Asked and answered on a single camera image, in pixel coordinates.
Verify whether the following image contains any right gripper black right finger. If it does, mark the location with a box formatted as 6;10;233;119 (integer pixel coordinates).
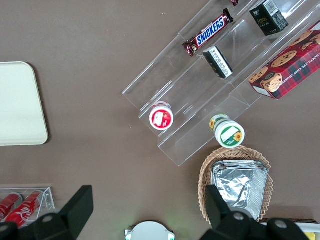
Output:
199;184;320;240

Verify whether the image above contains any red-lid yogurt cup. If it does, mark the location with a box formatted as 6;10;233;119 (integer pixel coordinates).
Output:
149;101;175;131

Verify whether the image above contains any red cola bottle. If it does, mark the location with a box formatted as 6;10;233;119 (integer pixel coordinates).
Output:
4;191;45;225
0;192;24;222

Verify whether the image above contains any clear acrylic stepped shelf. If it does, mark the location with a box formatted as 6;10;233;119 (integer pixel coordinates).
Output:
121;0;320;168

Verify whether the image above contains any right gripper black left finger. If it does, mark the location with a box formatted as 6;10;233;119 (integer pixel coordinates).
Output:
0;184;95;240

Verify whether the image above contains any red tartan cookie box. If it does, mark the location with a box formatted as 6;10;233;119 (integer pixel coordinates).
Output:
248;21;320;100

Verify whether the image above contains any foil container stack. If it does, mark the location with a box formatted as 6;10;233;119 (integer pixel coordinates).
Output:
211;159;270;222

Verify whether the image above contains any light wicker basket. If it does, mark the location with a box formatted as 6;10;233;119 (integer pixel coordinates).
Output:
198;146;275;223

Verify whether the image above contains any small black carton box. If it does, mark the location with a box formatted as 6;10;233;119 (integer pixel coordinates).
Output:
249;0;290;37
202;45;234;80

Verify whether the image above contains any green-lid sunflower cup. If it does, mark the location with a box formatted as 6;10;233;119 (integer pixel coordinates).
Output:
208;113;246;148

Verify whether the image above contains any cream plastic tray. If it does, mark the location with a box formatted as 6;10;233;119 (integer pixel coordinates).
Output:
0;61;49;146

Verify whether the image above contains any clear acrylic bottle rack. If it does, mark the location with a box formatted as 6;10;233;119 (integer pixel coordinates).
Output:
0;186;56;226

